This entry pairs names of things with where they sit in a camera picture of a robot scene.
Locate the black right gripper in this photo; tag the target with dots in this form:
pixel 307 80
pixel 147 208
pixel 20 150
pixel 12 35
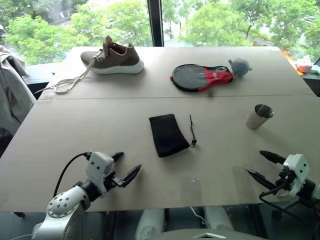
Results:
pixel 283 180

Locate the brown sneaker with white sole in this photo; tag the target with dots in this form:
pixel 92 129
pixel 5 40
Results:
pixel 115 60

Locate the pink bowl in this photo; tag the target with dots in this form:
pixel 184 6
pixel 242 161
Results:
pixel 303 68

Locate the stainless steel cup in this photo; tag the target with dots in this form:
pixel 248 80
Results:
pixel 256 120

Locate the black and red paddle case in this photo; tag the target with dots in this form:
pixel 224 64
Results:
pixel 190 77

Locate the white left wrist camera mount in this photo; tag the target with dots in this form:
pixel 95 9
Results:
pixel 98 165

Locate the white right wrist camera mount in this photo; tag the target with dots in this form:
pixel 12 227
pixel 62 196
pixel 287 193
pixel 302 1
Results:
pixel 298 170

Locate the beige jacket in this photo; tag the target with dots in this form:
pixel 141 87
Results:
pixel 12 87

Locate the dark window frame post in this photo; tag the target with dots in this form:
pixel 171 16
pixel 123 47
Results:
pixel 155 22

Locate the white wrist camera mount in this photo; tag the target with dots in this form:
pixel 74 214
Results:
pixel 298 170
pixel 98 165

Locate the grey plush toy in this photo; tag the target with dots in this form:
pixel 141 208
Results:
pixel 240 67

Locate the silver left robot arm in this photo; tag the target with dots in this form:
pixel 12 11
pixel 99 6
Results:
pixel 65 205

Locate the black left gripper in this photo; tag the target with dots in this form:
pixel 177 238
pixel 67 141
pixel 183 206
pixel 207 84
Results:
pixel 113 182

